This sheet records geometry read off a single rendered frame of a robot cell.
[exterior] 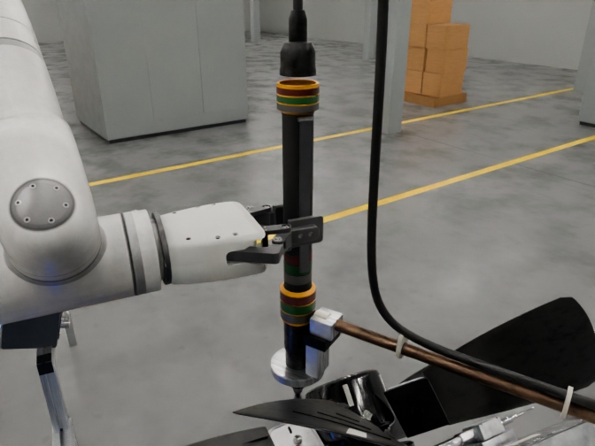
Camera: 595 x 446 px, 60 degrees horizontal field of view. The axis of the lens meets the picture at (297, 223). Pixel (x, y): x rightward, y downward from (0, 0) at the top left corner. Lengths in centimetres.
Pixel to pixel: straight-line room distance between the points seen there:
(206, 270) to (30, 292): 15
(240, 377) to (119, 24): 488
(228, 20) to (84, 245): 684
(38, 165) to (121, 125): 635
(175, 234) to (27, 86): 23
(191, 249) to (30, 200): 15
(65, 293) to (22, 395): 241
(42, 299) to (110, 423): 211
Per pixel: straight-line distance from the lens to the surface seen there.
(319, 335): 62
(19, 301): 51
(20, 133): 49
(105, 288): 51
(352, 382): 77
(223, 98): 729
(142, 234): 51
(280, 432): 81
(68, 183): 46
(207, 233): 51
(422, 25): 896
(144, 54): 679
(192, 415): 255
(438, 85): 880
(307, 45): 52
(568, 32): 1418
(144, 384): 275
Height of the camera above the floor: 178
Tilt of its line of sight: 25 degrees down
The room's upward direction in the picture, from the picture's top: straight up
